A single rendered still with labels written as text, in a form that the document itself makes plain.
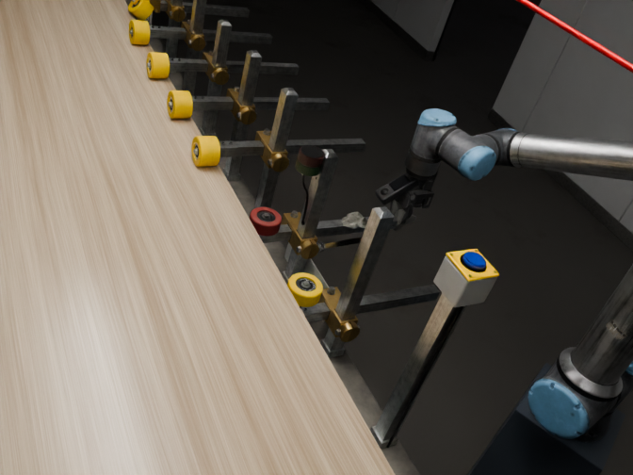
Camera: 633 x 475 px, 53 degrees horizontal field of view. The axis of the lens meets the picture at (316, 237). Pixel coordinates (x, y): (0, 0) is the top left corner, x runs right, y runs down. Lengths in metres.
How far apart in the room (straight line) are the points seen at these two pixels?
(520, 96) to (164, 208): 3.59
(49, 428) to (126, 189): 0.68
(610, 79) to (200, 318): 3.42
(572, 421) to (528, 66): 3.47
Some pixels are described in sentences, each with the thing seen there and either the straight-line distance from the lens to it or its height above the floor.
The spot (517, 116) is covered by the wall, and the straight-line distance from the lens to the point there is 4.81.
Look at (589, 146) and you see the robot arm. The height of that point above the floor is 1.28.
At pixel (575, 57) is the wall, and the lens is 4.50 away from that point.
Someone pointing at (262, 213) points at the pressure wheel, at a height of 0.90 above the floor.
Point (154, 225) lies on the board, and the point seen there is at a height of 0.90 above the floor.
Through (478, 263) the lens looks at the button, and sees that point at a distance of 1.10.
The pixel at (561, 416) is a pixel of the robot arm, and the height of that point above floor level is 0.79.
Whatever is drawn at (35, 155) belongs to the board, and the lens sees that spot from 1.71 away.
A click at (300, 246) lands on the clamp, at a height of 0.85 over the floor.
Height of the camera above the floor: 1.83
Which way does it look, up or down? 36 degrees down
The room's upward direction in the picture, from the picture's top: 17 degrees clockwise
